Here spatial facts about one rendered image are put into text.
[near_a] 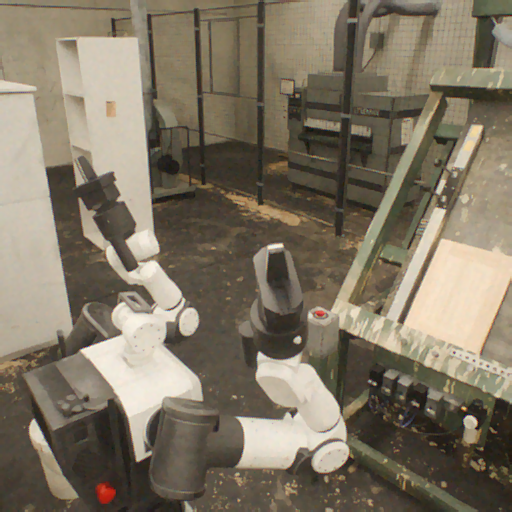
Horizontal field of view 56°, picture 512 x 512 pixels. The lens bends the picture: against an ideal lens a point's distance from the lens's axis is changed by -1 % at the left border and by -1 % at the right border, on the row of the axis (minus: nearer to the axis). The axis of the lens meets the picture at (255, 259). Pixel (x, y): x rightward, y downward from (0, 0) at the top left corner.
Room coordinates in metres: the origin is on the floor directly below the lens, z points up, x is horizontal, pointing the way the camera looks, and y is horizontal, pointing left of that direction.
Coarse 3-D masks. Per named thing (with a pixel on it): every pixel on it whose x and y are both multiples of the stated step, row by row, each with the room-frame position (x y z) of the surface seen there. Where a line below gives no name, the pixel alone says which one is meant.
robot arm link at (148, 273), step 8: (112, 256) 1.12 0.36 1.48; (112, 264) 1.11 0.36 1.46; (120, 264) 1.12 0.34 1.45; (144, 264) 1.20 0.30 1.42; (152, 264) 1.19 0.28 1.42; (120, 272) 1.12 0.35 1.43; (128, 272) 1.14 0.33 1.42; (136, 272) 1.17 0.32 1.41; (144, 272) 1.17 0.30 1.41; (152, 272) 1.16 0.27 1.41; (160, 272) 1.17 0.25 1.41; (128, 280) 1.14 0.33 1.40; (136, 280) 1.14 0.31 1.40; (144, 280) 1.14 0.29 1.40; (152, 280) 1.15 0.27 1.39
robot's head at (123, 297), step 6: (120, 294) 0.88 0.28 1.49; (126, 294) 0.88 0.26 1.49; (132, 294) 0.89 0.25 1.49; (120, 300) 0.88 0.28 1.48; (126, 300) 0.85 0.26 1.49; (132, 300) 0.89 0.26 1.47; (138, 300) 0.87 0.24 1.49; (132, 306) 0.83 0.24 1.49; (144, 306) 0.84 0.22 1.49; (150, 306) 0.84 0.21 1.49; (138, 312) 0.82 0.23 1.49; (144, 312) 0.83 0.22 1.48
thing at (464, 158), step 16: (480, 128) 2.18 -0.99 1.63; (464, 144) 2.17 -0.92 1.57; (464, 160) 2.11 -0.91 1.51; (464, 176) 2.09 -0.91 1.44; (448, 208) 2.01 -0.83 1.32; (432, 224) 1.98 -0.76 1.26; (432, 240) 1.93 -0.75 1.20; (416, 256) 1.91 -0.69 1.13; (416, 272) 1.86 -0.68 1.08; (400, 288) 1.85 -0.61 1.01; (400, 304) 1.80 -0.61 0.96; (400, 320) 1.78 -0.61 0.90
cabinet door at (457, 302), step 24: (432, 264) 1.87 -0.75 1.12; (456, 264) 1.82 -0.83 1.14; (480, 264) 1.78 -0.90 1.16; (504, 264) 1.73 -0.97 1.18; (432, 288) 1.80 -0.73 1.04; (456, 288) 1.75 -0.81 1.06; (480, 288) 1.71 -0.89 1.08; (504, 288) 1.66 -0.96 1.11; (432, 312) 1.73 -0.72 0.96; (456, 312) 1.69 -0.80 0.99; (480, 312) 1.64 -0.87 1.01; (456, 336) 1.62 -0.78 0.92; (480, 336) 1.58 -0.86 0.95
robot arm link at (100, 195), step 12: (96, 180) 1.11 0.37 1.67; (108, 180) 1.12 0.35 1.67; (84, 192) 1.13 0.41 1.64; (96, 192) 1.12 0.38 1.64; (108, 192) 1.12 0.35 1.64; (84, 204) 1.14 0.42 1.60; (96, 204) 1.13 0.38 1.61; (108, 204) 1.12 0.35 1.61; (120, 204) 1.14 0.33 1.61; (96, 216) 1.11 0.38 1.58; (108, 216) 1.11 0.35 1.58; (120, 216) 1.12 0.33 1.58; (108, 228) 1.11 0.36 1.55
